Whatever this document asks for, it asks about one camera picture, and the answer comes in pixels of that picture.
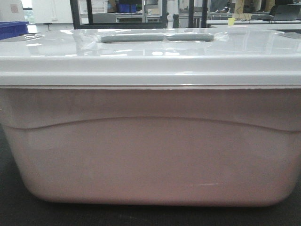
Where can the white lidded storage bin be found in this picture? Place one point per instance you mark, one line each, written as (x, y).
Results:
(197, 117)

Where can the grey office chair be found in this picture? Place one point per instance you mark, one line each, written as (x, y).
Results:
(104, 18)

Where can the blue bins in background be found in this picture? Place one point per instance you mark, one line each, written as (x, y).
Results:
(126, 8)

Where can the yellow cup on desk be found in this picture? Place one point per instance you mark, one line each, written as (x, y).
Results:
(231, 21)

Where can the blue crate at left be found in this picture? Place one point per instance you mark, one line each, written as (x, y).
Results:
(10, 29)

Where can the black metal frame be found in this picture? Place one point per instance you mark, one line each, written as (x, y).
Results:
(149, 14)

